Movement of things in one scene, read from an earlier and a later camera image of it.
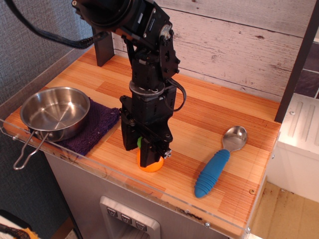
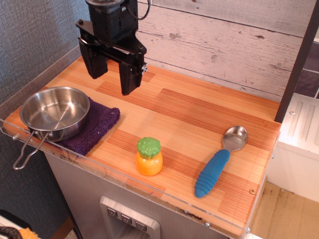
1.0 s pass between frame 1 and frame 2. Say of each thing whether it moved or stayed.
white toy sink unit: stayed
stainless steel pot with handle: stayed
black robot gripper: moved
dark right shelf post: stayed
